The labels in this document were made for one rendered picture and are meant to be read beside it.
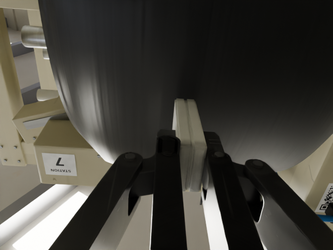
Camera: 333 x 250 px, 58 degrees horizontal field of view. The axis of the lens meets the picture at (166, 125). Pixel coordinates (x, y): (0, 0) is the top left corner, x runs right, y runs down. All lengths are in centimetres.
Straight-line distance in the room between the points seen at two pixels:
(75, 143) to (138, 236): 389
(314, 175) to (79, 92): 46
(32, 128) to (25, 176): 483
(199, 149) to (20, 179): 568
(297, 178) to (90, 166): 54
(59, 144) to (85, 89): 64
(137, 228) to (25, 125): 389
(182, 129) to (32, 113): 88
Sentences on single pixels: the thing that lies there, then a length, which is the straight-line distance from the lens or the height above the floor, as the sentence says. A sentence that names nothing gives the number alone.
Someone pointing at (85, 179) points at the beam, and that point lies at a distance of 93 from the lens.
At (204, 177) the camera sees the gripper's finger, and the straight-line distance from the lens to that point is 16.
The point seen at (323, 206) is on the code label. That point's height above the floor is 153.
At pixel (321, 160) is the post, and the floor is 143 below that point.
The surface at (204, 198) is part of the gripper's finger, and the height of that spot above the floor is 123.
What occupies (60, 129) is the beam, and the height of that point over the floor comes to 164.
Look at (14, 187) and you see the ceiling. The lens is 571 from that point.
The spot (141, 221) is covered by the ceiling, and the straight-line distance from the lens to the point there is 486.
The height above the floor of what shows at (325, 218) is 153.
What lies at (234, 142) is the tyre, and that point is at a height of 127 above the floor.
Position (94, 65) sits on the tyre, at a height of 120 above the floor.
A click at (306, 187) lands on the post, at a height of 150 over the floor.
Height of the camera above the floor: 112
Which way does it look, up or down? 33 degrees up
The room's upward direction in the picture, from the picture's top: 175 degrees counter-clockwise
